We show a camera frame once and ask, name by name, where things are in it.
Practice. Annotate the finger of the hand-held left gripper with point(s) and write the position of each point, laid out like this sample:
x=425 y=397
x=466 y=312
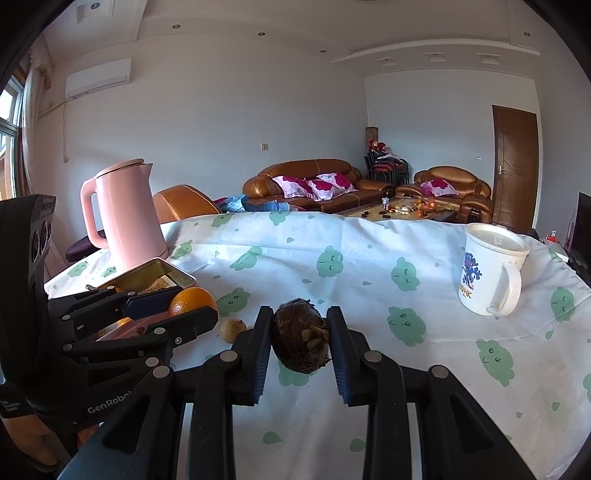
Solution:
x=147 y=300
x=184 y=325

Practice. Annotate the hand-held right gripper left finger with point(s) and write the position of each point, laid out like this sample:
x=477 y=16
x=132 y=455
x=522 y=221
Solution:
x=263 y=360

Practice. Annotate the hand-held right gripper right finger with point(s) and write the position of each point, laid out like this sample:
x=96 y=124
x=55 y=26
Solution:
x=344 y=369

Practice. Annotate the large orange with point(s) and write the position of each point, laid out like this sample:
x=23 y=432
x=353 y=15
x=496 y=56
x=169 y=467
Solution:
x=194 y=299

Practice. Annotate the gold metal tin box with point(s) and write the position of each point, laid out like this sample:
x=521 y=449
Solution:
x=157 y=272

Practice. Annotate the brown taro root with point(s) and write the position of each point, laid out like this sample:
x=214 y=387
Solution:
x=295 y=337

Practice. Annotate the person's left hand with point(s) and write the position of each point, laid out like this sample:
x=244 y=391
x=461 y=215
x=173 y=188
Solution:
x=32 y=438

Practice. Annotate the small tan round fruit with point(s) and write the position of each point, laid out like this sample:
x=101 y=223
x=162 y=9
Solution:
x=232 y=331

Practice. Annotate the dark purple stool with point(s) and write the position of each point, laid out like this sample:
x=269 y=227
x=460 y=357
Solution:
x=85 y=249

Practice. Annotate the pink electric kettle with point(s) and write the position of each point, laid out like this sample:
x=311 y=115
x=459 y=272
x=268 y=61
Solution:
x=129 y=217

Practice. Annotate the brown leather chair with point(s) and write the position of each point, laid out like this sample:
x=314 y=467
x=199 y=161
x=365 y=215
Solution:
x=184 y=203

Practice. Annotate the white tablecloth green clouds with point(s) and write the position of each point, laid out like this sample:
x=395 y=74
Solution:
x=369 y=258

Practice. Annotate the blue clothes pile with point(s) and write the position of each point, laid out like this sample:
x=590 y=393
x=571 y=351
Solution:
x=249 y=204

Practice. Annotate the window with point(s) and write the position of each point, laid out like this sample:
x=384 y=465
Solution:
x=9 y=138

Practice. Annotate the light curtain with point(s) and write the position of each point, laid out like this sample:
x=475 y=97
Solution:
x=34 y=115

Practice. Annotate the cluttered coffee table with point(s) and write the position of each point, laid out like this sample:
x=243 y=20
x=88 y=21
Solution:
x=401 y=210

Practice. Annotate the white mug blue print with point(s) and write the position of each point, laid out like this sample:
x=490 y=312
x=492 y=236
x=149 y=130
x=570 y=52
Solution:
x=485 y=272

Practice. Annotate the floral pink pillow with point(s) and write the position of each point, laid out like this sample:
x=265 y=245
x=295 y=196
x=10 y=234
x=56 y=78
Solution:
x=439 y=187
x=293 y=187
x=332 y=184

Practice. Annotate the brown leather sofa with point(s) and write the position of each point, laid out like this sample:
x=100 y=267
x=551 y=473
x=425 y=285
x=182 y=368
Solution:
x=369 y=189

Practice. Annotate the stacked dark chairs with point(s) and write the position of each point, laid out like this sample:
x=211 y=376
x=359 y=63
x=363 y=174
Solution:
x=388 y=168

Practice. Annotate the brown leather armchair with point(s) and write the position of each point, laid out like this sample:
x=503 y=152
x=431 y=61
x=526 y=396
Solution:
x=471 y=194

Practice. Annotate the tall floor vase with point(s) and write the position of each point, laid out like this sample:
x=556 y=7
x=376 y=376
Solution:
x=372 y=137

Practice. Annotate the brown wooden door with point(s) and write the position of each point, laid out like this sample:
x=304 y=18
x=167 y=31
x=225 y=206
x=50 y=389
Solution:
x=515 y=170

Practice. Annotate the black television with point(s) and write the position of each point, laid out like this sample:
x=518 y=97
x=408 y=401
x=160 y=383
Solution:
x=582 y=226

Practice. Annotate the white wall air conditioner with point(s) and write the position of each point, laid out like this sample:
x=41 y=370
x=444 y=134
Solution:
x=97 y=78

